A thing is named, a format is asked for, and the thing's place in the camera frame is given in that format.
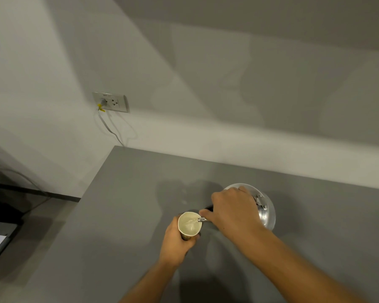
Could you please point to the person's left hand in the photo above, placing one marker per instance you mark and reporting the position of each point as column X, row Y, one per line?
column 172, row 246

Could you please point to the person's right hand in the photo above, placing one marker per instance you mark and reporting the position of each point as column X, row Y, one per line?
column 235, row 214

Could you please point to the person's left thumb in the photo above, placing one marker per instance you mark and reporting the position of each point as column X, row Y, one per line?
column 193, row 241

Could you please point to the person's right thumb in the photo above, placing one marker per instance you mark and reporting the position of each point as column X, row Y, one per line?
column 207, row 213

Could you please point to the white paper cup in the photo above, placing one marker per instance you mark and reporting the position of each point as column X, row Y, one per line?
column 187, row 224

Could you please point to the silver metal kettle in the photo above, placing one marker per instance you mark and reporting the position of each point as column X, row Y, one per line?
column 267, row 214

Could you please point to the person's right forearm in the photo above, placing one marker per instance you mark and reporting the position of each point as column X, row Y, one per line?
column 290, row 268

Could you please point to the person's left forearm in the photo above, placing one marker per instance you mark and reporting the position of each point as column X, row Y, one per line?
column 151, row 283

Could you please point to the grey plug with yellow tag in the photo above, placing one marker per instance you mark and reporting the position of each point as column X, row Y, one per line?
column 101, row 103

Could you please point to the white wall outlet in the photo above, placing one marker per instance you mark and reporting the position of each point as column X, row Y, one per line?
column 119, row 103

